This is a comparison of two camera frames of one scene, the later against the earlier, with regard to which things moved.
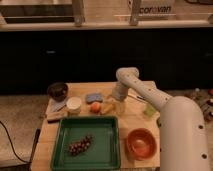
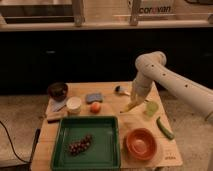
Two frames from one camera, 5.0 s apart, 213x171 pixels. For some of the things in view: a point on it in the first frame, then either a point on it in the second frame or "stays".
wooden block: (55, 117) stays
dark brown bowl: (58, 91) stays
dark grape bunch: (82, 146) stays
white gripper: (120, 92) → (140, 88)
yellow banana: (107, 108) → (130, 106)
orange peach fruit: (95, 107) stays
